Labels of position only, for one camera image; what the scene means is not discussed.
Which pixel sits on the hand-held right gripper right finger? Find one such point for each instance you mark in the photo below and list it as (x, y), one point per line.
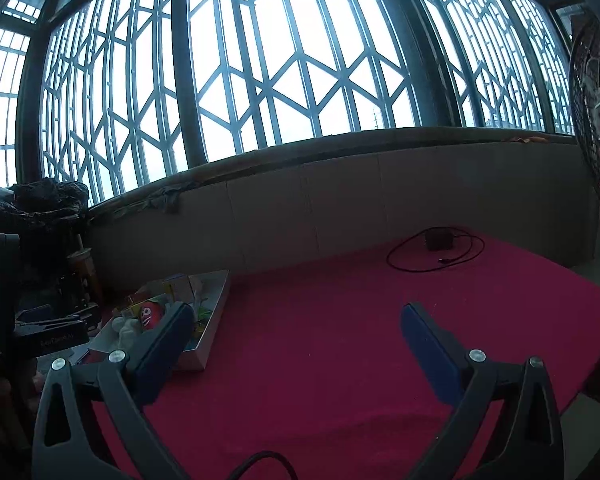
(427, 355)

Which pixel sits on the black plastic bag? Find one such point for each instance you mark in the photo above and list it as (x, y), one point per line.
(45, 205)

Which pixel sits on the red chili plush toy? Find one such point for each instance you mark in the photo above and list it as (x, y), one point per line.
(151, 312)

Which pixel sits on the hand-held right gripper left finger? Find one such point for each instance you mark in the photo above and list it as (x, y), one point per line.
(165, 355)

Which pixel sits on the grey cloth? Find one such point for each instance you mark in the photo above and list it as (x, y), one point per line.
(170, 200)

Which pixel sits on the white cardboard tray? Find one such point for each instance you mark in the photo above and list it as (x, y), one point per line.
(212, 330)

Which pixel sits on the black power adapter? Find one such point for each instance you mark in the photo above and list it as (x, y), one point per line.
(439, 240)

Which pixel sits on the window with metal grille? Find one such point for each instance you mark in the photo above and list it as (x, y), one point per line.
(280, 60)

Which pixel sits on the white plush toy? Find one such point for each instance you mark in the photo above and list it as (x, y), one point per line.
(127, 332)

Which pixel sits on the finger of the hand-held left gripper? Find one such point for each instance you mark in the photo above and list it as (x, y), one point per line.
(60, 320)

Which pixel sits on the orange drink cup with straw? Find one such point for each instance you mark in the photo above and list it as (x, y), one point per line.
(82, 270)

